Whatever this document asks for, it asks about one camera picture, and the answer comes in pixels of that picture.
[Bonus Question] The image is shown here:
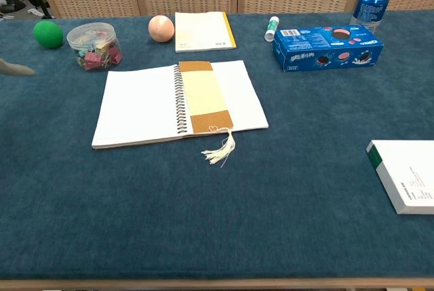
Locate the brown cream tasselled bookmark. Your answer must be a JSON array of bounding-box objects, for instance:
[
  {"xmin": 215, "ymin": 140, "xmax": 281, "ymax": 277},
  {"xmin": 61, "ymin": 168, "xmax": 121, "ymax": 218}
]
[{"xmin": 178, "ymin": 60, "xmax": 235, "ymax": 169}]

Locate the black tripod stand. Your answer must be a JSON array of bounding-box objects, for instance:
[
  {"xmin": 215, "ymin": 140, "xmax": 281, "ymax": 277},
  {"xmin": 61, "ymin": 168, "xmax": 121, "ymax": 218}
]
[{"xmin": 0, "ymin": 0, "xmax": 55, "ymax": 19}]

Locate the green ball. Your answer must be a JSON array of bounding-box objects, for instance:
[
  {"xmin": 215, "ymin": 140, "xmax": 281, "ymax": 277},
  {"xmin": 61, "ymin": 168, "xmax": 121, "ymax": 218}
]
[{"xmin": 33, "ymin": 20, "xmax": 64, "ymax": 50}]

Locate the clear jar of erasers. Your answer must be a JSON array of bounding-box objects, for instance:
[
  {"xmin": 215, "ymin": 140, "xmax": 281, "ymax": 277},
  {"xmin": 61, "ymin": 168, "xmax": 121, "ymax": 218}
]
[{"xmin": 66, "ymin": 22, "xmax": 123, "ymax": 72}]

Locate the pink orange ball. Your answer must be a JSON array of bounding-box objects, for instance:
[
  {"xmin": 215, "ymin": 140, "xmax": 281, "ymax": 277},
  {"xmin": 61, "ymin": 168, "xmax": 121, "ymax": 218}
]
[{"xmin": 148, "ymin": 15, "xmax": 176, "ymax": 43}]

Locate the open white spiral notebook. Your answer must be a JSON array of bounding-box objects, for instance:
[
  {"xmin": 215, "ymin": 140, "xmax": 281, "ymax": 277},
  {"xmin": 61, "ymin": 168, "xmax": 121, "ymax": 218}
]
[{"xmin": 91, "ymin": 60, "xmax": 269, "ymax": 150}]

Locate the closed cream notebook orange spine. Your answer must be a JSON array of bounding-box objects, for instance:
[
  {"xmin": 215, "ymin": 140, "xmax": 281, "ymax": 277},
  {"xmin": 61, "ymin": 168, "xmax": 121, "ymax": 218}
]
[{"xmin": 174, "ymin": 12, "xmax": 238, "ymax": 54}]

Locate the white green glue stick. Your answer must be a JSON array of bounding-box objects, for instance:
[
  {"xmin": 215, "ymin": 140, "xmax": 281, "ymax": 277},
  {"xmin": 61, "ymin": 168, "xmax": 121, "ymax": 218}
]
[{"xmin": 264, "ymin": 16, "xmax": 281, "ymax": 42}]

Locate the dark blue table mat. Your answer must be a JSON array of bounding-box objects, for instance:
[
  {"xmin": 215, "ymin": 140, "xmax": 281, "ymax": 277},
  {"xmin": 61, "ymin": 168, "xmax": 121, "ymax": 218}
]
[{"xmin": 0, "ymin": 9, "xmax": 434, "ymax": 282}]

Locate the blue Oreo cookie box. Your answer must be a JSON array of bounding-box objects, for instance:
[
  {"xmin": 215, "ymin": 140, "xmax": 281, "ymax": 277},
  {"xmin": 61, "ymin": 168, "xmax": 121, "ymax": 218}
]
[{"xmin": 272, "ymin": 24, "xmax": 385, "ymax": 73}]

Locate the blue soda can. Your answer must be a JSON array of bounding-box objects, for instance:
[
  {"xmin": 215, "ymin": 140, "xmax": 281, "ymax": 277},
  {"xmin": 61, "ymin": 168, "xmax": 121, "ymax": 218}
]
[{"xmin": 349, "ymin": 0, "xmax": 391, "ymax": 34}]

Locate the white rectangular box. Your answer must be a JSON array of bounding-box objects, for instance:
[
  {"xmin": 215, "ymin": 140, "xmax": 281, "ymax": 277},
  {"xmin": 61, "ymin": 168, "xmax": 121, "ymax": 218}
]
[{"xmin": 366, "ymin": 140, "xmax": 434, "ymax": 215}]

